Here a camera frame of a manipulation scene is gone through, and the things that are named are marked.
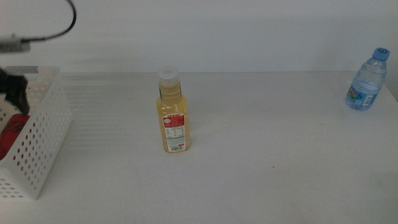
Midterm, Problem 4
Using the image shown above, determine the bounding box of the red cola can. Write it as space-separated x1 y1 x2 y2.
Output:
0 113 31 161

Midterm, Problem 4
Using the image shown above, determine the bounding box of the yellow juice bottle white cap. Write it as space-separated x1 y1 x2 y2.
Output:
155 65 191 153

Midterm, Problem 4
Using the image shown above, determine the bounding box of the clear water bottle blue cap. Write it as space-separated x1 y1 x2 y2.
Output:
345 47 391 111

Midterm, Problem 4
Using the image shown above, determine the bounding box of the white perforated plastic basket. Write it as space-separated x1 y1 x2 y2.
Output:
0 65 73 200

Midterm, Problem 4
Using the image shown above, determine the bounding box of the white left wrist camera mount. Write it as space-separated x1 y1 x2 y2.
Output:
0 37 32 53

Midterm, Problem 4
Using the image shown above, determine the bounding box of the thick black braided cable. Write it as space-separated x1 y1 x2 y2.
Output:
20 0 77 44

